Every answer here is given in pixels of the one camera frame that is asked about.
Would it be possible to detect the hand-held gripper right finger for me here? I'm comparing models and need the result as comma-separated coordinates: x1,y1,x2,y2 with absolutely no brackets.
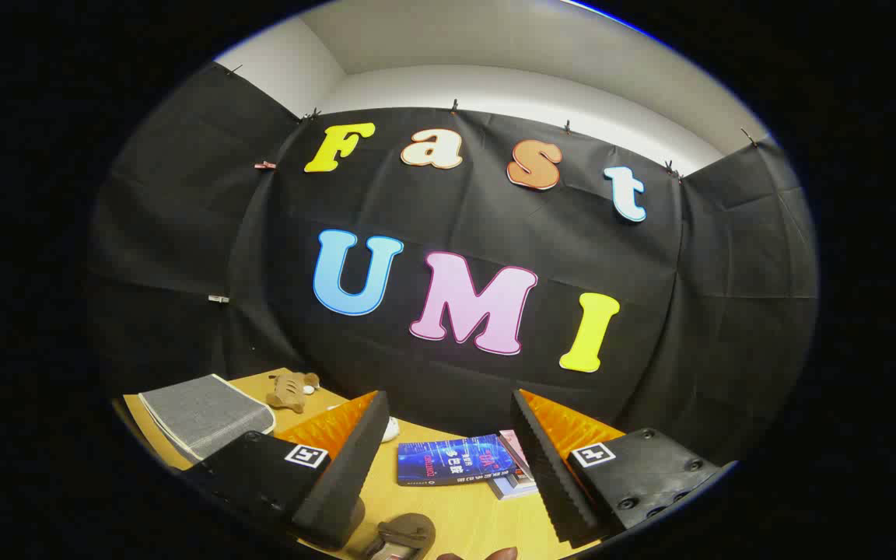
510,389,737,545

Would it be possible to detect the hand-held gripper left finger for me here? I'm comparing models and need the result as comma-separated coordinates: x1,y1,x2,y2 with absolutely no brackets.
184,390,391,549

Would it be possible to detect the grey fabric storage box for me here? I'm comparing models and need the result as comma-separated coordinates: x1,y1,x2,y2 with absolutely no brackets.
138,374,276,464

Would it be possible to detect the grey book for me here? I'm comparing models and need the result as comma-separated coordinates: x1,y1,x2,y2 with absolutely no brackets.
487,473,540,500

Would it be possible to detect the pink book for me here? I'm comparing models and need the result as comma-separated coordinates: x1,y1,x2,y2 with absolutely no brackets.
499,429,531,479

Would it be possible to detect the brown plush toy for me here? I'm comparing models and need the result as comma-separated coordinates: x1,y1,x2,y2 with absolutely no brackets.
266,372,320,414

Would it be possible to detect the blue book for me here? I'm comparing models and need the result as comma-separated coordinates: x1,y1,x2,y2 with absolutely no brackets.
397,435,516,487

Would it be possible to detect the black backdrop cloth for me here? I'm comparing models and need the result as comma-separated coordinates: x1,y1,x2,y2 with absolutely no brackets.
86,62,818,467

